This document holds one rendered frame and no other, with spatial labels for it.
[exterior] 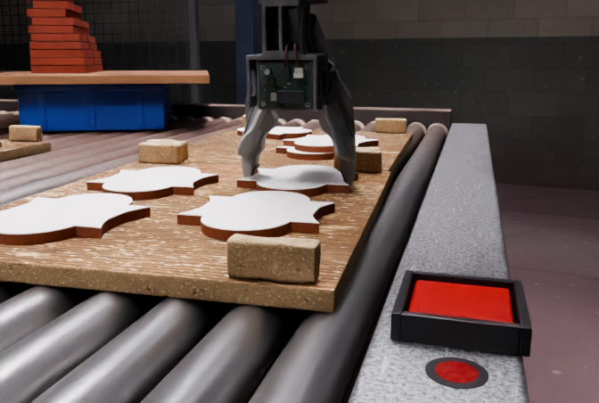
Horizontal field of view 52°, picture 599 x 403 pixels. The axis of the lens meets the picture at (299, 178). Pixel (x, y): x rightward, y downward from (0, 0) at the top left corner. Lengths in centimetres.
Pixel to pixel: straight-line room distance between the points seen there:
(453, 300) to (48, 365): 24
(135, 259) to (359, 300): 16
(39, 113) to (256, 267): 106
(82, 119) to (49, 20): 30
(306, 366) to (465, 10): 532
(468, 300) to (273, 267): 12
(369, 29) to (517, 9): 128
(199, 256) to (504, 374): 22
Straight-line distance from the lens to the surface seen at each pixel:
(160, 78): 132
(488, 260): 52
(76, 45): 156
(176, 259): 44
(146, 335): 37
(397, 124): 116
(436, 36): 561
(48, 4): 159
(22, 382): 36
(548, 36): 550
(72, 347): 38
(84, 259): 46
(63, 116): 139
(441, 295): 40
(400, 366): 34
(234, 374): 34
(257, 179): 66
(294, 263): 38
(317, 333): 36
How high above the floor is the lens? 107
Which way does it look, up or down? 11 degrees down
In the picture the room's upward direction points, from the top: straight up
